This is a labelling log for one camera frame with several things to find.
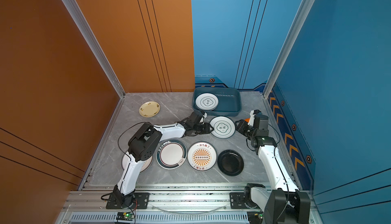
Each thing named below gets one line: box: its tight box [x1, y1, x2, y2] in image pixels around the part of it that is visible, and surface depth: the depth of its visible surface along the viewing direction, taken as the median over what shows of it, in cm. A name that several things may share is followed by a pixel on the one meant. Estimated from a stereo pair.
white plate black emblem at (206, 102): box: [195, 92, 219, 111], surface depth 115 cm
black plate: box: [216, 149, 245, 177], surface depth 87 cm
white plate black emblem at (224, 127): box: [209, 116, 236, 139], surface depth 102 cm
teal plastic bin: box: [191, 86, 242, 117], surface depth 115 cm
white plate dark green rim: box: [155, 139, 188, 170], surface depth 89 cm
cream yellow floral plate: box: [138, 100, 161, 118], surface depth 112 cm
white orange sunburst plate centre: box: [187, 141, 218, 172], surface depth 89 cm
